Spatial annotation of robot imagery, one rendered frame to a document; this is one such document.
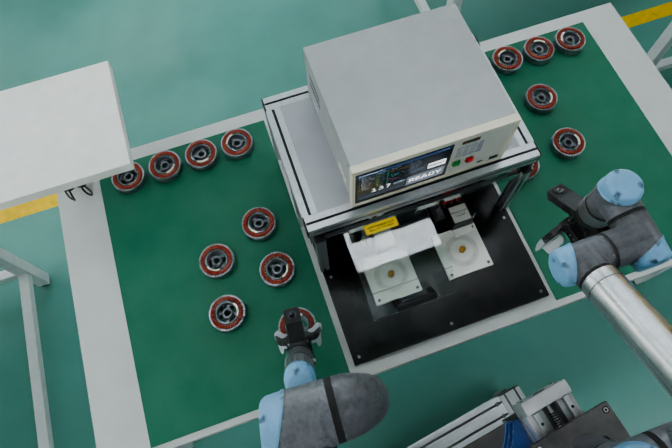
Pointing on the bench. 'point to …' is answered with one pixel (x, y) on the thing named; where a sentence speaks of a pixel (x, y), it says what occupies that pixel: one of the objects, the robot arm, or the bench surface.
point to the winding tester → (408, 97)
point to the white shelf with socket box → (61, 135)
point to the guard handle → (416, 300)
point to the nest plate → (472, 260)
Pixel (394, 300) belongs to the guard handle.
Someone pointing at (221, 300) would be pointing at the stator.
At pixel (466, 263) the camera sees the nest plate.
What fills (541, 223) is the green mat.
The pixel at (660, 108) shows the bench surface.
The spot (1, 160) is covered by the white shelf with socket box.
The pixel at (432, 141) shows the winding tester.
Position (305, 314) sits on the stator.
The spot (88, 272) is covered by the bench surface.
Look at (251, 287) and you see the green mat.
